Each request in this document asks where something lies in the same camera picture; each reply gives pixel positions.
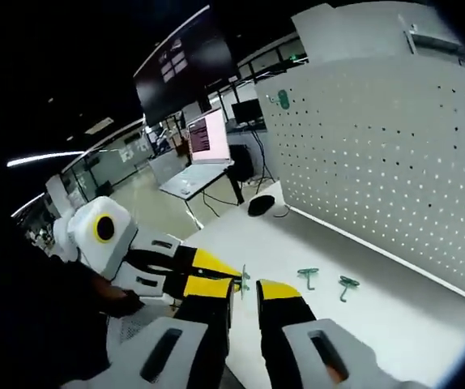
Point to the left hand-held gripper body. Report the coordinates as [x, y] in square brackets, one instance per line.
[86, 243]

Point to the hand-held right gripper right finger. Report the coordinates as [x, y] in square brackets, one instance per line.
[289, 324]

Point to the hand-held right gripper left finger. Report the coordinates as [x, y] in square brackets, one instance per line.
[200, 324]

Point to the green hook assembly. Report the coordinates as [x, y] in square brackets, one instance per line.
[283, 99]
[348, 283]
[244, 283]
[308, 274]

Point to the white perforated mounting plate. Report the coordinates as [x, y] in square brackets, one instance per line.
[378, 162]

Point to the white panel behind plate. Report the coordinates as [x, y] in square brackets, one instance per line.
[358, 32]

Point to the person's left hand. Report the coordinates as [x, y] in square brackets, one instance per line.
[113, 297]

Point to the person's dark clothing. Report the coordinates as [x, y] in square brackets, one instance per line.
[34, 316]

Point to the black rounded object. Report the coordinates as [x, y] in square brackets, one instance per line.
[261, 204]

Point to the black computer tower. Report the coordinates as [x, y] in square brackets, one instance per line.
[240, 162]

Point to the open silver laptop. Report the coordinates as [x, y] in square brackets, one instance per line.
[208, 138]

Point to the black desk monitor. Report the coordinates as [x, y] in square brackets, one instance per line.
[246, 111]

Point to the large dark wall screen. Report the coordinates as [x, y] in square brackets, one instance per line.
[192, 61]

